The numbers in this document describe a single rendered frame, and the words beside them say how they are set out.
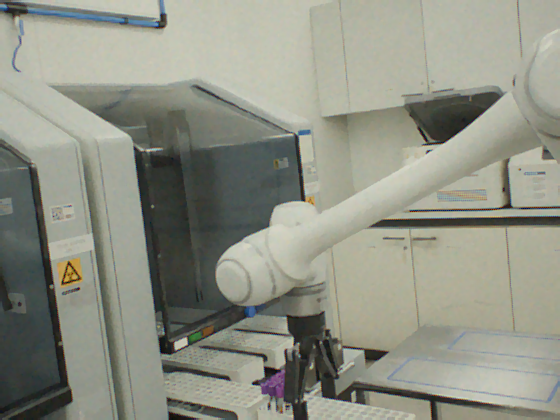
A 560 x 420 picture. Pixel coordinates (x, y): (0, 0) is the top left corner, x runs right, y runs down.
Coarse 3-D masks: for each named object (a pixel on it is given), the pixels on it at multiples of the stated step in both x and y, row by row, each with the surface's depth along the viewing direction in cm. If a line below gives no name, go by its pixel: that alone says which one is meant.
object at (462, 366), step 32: (416, 352) 159; (448, 352) 157; (480, 352) 155; (512, 352) 152; (544, 352) 150; (384, 384) 142; (416, 384) 140; (448, 384) 138; (480, 384) 136; (512, 384) 134; (544, 384) 133; (544, 416) 122
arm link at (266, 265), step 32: (512, 96) 94; (480, 128) 97; (512, 128) 93; (416, 160) 102; (448, 160) 99; (480, 160) 98; (384, 192) 99; (416, 192) 100; (320, 224) 99; (352, 224) 98; (224, 256) 102; (256, 256) 100; (288, 256) 100; (224, 288) 101; (256, 288) 99; (288, 288) 103
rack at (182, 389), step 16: (176, 384) 144; (192, 384) 144; (208, 384) 143; (224, 384) 142; (240, 384) 140; (176, 400) 145; (192, 400) 136; (208, 400) 133; (224, 400) 133; (240, 400) 132; (256, 400) 130; (192, 416) 137; (208, 416) 134; (224, 416) 138; (240, 416) 128; (256, 416) 129
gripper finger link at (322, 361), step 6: (318, 342) 121; (318, 348) 122; (324, 348) 123; (318, 354) 124; (324, 354) 123; (318, 360) 125; (324, 360) 124; (318, 366) 126; (324, 366) 125; (330, 366) 126; (324, 372) 127; (330, 372) 126; (336, 378) 126
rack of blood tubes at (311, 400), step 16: (320, 400) 128; (336, 400) 126; (272, 416) 123; (288, 416) 121; (320, 416) 121; (336, 416) 119; (352, 416) 119; (368, 416) 117; (384, 416) 117; (400, 416) 116
